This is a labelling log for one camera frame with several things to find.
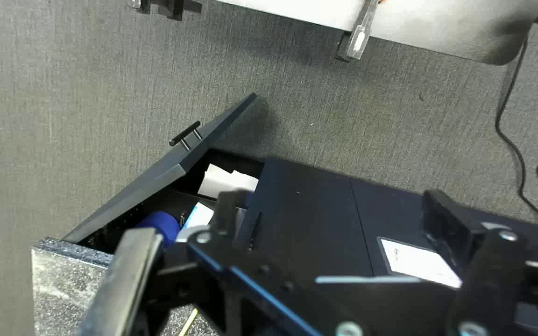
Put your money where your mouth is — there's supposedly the dark navy storage box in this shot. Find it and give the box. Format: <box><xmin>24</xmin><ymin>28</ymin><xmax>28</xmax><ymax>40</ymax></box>
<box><xmin>61</xmin><ymin>148</ymin><xmax>538</xmax><ymax>336</ymax></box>

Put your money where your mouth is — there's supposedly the silver metal leg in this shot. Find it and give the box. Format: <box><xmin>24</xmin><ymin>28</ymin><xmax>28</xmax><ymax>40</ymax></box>
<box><xmin>334</xmin><ymin>0</ymin><xmax>381</xmax><ymax>64</ymax></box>

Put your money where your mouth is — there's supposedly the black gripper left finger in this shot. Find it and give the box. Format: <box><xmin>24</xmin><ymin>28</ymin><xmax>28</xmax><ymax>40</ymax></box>
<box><xmin>187</xmin><ymin>189</ymin><xmax>370</xmax><ymax>336</ymax></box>

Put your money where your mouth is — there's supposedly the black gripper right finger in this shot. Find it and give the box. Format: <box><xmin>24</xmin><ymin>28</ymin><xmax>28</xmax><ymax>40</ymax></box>
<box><xmin>422</xmin><ymin>189</ymin><xmax>530</xmax><ymax>336</ymax></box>

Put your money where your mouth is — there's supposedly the white rectangular label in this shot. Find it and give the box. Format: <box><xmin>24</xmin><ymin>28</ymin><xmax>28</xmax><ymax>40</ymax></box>
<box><xmin>377</xmin><ymin>237</ymin><xmax>463</xmax><ymax>292</ymax></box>

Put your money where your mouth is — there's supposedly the white paper sheet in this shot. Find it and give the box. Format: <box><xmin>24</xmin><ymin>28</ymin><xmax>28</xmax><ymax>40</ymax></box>
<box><xmin>198</xmin><ymin>163</ymin><xmax>259</xmax><ymax>202</ymax></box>

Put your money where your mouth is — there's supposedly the black bracket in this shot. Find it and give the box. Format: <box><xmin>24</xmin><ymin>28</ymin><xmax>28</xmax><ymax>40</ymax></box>
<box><xmin>127</xmin><ymin>0</ymin><xmax>203</xmax><ymax>23</ymax></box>

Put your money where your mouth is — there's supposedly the blue round cap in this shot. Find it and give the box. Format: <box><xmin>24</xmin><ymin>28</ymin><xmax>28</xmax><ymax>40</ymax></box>
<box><xmin>136</xmin><ymin>209</ymin><xmax>181</xmax><ymax>250</ymax></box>

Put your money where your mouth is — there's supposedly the silver metal bar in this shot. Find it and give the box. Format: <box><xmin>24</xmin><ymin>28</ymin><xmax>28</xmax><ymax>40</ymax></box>
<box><xmin>78</xmin><ymin>226</ymin><xmax>166</xmax><ymax>336</ymax></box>

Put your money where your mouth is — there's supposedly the dark navy hinged lid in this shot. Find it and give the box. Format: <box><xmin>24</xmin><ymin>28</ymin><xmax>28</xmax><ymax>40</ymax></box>
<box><xmin>61</xmin><ymin>92</ymin><xmax>259</xmax><ymax>247</ymax></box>

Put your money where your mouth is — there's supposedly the white card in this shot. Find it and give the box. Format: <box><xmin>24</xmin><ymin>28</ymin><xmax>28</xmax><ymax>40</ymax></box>
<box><xmin>173</xmin><ymin>200</ymin><xmax>216</xmax><ymax>245</ymax></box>

